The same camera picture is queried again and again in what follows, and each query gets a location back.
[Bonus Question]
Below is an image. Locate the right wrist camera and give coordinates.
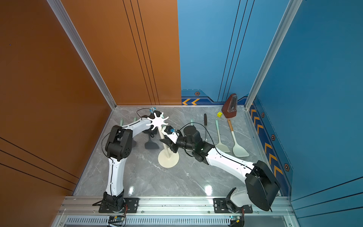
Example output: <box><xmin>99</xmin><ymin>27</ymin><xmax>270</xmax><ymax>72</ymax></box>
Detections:
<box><xmin>162</xmin><ymin>125</ymin><xmax>181</xmax><ymax>144</ymax></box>

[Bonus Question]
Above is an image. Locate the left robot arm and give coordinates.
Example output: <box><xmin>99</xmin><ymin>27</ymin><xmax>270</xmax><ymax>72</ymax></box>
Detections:
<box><xmin>94</xmin><ymin>110</ymin><xmax>162</xmax><ymax>213</ymax></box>

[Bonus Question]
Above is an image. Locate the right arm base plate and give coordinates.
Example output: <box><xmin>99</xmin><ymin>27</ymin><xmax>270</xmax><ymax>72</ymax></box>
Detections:
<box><xmin>213</xmin><ymin>198</ymin><xmax>253</xmax><ymax>214</ymax></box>

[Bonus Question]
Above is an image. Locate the right green circuit board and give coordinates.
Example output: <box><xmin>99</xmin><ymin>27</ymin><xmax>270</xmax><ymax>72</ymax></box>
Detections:
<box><xmin>229</xmin><ymin>216</ymin><xmax>245</xmax><ymax>227</ymax></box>

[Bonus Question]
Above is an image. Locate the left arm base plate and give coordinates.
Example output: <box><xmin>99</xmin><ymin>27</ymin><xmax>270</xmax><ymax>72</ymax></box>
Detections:
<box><xmin>98</xmin><ymin>197</ymin><xmax>140</xmax><ymax>214</ymax></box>

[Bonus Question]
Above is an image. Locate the black handle metal utensil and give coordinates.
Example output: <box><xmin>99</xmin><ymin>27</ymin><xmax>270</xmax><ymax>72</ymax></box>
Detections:
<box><xmin>204</xmin><ymin>113</ymin><xmax>208</xmax><ymax>141</ymax></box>

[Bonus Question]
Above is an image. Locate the wooden handle white spatula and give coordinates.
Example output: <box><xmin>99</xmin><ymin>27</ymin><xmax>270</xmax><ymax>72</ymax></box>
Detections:
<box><xmin>227</xmin><ymin>118</ymin><xmax>250</xmax><ymax>158</ymax></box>

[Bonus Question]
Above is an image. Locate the small blue owl toy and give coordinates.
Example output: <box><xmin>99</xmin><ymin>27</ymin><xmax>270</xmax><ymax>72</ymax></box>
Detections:
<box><xmin>149</xmin><ymin>107</ymin><xmax>157</xmax><ymax>113</ymax></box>

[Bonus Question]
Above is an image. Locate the left green circuit board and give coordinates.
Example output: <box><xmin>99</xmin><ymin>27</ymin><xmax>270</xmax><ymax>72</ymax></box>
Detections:
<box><xmin>108</xmin><ymin>216</ymin><xmax>125</xmax><ymax>225</ymax></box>

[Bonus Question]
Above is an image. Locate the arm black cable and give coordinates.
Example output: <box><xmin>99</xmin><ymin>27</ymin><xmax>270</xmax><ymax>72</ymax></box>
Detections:
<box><xmin>175</xmin><ymin>121</ymin><xmax>273</xmax><ymax>212</ymax></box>
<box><xmin>100</xmin><ymin>107</ymin><xmax>151</xmax><ymax>196</ymax></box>

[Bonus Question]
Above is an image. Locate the green circuit board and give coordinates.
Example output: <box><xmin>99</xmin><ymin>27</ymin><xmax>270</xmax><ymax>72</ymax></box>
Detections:
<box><xmin>108</xmin><ymin>216</ymin><xmax>125</xmax><ymax>225</ymax></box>
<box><xmin>229</xmin><ymin>216</ymin><xmax>245</xmax><ymax>227</ymax></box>

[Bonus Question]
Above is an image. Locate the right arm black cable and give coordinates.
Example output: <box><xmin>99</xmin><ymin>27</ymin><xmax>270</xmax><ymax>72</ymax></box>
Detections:
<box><xmin>175</xmin><ymin>121</ymin><xmax>273</xmax><ymax>212</ymax></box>

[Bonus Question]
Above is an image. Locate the mint handle white spatula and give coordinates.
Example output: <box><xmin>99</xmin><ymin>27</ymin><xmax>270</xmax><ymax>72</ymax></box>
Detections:
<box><xmin>215</xmin><ymin>118</ymin><xmax>231</xmax><ymax>153</ymax></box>

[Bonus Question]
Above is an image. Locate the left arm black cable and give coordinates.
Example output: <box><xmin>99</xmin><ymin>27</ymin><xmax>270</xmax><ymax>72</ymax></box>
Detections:
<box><xmin>100</xmin><ymin>107</ymin><xmax>151</xmax><ymax>196</ymax></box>

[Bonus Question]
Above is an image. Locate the white utensil rack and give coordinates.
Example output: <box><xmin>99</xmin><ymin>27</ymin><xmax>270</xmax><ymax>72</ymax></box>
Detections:
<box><xmin>147</xmin><ymin>111</ymin><xmax>180</xmax><ymax>168</ymax></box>

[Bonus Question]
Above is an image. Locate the dark red metronome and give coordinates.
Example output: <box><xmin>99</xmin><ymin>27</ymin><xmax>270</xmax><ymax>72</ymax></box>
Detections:
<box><xmin>222</xmin><ymin>93</ymin><xmax>238</xmax><ymax>118</ymax></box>

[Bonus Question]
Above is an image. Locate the aluminium front rail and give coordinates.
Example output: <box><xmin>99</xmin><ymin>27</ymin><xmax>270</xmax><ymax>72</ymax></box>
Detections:
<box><xmin>57</xmin><ymin>196</ymin><xmax>295</xmax><ymax>216</ymax></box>

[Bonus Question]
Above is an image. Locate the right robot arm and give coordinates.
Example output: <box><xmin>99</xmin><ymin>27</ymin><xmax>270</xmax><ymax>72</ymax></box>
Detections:
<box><xmin>160</xmin><ymin>125</ymin><xmax>280</xmax><ymax>213</ymax></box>

